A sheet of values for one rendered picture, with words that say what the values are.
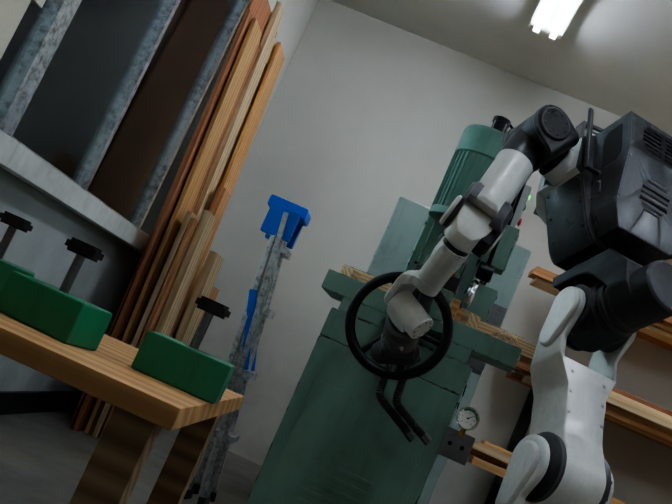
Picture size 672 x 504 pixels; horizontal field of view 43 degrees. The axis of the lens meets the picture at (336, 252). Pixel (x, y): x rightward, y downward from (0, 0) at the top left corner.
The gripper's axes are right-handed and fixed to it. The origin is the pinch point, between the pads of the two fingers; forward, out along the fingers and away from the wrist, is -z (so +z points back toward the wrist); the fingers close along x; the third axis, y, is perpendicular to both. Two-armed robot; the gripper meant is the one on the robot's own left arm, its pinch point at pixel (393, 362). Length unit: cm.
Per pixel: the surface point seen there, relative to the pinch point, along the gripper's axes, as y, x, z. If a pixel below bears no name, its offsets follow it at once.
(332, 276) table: 36.5, -15.6, -13.3
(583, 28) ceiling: 243, 109, -63
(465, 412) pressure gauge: -2.7, 22.2, -18.5
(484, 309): 44, 35, -34
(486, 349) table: 15.5, 28.7, -14.5
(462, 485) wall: 85, 76, -256
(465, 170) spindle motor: 68, 23, 3
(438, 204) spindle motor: 61, 16, -5
